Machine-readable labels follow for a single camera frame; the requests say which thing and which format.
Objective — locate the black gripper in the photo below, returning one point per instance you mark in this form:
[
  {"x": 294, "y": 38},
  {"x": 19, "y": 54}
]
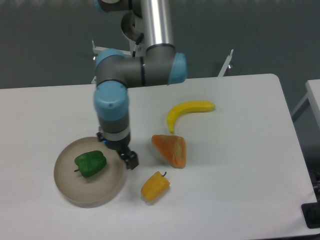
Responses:
[{"x": 129, "y": 157}]

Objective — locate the green bell pepper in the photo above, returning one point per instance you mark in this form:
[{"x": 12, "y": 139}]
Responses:
[{"x": 90, "y": 163}]

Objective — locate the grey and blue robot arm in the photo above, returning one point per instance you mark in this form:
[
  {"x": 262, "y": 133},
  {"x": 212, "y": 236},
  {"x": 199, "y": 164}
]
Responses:
[{"x": 165, "y": 66}]

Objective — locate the yellow bell pepper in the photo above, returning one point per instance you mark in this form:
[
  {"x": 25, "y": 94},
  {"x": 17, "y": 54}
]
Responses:
[{"x": 155, "y": 186}]

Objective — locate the beige round plate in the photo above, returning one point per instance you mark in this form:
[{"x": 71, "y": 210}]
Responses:
[{"x": 93, "y": 191}]

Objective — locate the orange bread wedge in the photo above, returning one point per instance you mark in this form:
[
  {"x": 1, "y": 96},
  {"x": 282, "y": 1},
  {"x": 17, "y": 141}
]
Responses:
[{"x": 172, "y": 147}]

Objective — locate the yellow banana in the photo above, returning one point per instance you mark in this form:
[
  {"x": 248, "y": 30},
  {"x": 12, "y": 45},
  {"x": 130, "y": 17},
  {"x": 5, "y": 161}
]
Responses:
[{"x": 187, "y": 107}]

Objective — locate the black device at table edge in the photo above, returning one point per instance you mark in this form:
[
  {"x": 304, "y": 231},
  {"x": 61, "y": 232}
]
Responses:
[{"x": 311, "y": 214}]

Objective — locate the white side table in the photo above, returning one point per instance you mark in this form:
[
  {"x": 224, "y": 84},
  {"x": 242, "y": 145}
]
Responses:
[{"x": 310, "y": 99}]

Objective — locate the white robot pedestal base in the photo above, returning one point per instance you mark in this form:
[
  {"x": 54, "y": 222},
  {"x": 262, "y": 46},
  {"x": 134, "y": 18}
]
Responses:
[{"x": 133, "y": 32}]

